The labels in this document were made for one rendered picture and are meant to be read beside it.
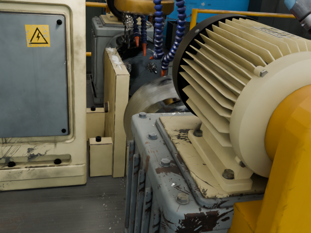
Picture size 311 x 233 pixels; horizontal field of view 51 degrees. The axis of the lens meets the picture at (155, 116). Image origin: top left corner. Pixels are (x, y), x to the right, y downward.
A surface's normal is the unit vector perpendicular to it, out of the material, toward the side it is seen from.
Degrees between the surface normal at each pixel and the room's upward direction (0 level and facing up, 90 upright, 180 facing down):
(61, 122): 90
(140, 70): 90
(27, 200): 0
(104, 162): 90
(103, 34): 90
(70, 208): 0
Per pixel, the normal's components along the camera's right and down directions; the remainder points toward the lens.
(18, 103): 0.24, 0.43
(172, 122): 0.08, -0.90
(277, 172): -0.97, 0.03
